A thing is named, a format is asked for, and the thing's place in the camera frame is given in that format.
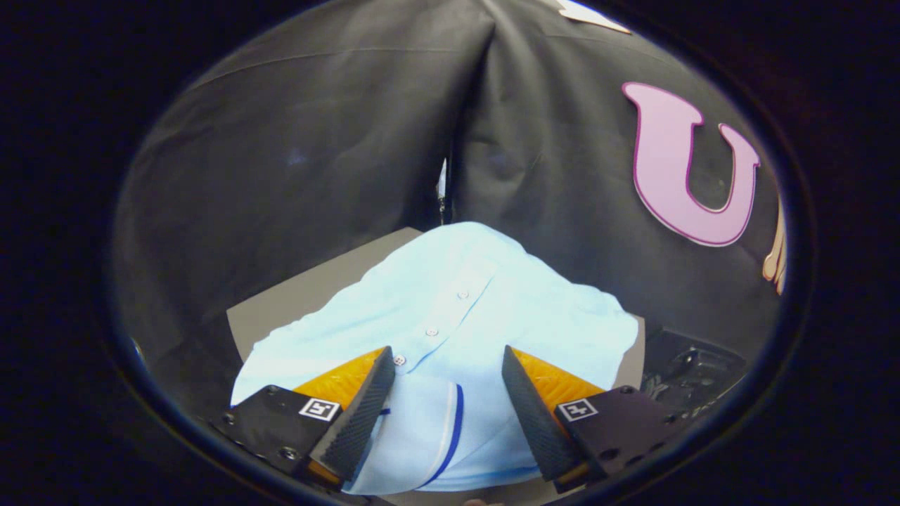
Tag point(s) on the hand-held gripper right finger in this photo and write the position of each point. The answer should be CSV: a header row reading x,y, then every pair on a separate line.
x,y
534,422

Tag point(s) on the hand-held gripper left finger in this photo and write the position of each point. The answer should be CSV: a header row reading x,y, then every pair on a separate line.
x,y
358,422

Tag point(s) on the light blue shirt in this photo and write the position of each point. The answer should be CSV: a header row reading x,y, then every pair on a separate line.
x,y
478,309

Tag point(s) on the dark washing machine lid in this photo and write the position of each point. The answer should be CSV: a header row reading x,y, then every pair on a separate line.
x,y
696,365

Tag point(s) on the beige and black cabinet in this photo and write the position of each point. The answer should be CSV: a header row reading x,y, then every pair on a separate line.
x,y
295,302

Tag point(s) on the black backdrop cloth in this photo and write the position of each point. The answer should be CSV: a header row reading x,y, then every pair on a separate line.
x,y
316,140

